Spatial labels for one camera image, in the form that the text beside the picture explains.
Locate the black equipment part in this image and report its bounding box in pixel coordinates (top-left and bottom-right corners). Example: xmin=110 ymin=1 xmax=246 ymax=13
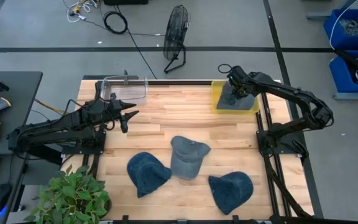
xmin=334 ymin=49 xmax=358 ymax=84

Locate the dark grey cap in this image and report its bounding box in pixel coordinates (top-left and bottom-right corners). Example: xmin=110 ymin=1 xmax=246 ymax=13
xmin=216 ymin=81 xmax=257 ymax=111

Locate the black coiled floor cable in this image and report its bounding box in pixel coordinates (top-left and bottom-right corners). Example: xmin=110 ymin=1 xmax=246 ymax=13
xmin=103 ymin=11 xmax=158 ymax=80

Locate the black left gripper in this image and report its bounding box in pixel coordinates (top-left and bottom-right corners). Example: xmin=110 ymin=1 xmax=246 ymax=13
xmin=84 ymin=93 xmax=140 ymax=134

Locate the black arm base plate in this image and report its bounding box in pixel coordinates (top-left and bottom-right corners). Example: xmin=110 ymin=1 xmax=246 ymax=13
xmin=61 ymin=130 xmax=107 ymax=156
xmin=256 ymin=130 xmax=303 ymax=157

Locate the clear plastic bin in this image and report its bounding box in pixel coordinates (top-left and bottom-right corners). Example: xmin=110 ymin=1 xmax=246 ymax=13
xmin=100 ymin=74 xmax=149 ymax=105

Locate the green potted plant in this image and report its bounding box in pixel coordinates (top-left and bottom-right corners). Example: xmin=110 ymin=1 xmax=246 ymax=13
xmin=23 ymin=164 xmax=113 ymax=224

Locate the grey dolly platform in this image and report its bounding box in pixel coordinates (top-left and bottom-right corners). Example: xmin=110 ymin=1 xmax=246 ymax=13
xmin=333 ymin=88 xmax=358 ymax=101

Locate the black floor fan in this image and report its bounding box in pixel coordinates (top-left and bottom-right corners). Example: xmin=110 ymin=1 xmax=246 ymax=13
xmin=162 ymin=4 xmax=191 ymax=75

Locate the yellow cable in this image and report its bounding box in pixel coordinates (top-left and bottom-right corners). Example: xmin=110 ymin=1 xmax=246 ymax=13
xmin=34 ymin=98 xmax=67 ymax=115

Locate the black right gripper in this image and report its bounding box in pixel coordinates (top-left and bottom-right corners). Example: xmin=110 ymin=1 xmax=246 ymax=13
xmin=227 ymin=65 xmax=259 ymax=101

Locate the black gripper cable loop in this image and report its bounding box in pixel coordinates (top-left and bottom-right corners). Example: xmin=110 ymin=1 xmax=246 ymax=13
xmin=218 ymin=63 xmax=233 ymax=75

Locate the white cable bundle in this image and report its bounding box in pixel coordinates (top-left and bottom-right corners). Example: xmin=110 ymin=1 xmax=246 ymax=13
xmin=62 ymin=0 xmax=101 ymax=24

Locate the thin white cable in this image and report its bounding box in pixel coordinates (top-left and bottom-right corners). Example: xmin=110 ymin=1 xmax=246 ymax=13
xmin=329 ymin=0 xmax=358 ymax=50

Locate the dark grey desk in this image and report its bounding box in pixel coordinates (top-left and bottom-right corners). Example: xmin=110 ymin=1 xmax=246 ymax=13
xmin=0 ymin=70 xmax=44 ymax=224

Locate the yellow translucent plastic bin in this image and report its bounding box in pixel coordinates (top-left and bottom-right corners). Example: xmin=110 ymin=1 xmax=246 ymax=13
xmin=211 ymin=80 xmax=260 ymax=115

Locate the light grey denim cap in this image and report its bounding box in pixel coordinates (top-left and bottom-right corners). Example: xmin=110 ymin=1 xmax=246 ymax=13
xmin=170 ymin=135 xmax=211 ymax=180

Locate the grey metal stand leg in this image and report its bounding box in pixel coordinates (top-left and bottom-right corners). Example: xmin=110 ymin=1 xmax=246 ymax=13
xmin=306 ymin=0 xmax=358 ymax=20

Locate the blue plastic storage bin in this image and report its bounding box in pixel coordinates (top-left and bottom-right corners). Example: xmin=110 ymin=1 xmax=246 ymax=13
xmin=323 ymin=8 xmax=358 ymax=50
xmin=329 ymin=50 xmax=358 ymax=93

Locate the dark blue denim cap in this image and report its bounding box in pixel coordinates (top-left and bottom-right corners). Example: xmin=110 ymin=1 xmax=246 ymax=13
xmin=126 ymin=151 xmax=173 ymax=198
xmin=208 ymin=170 xmax=254 ymax=216

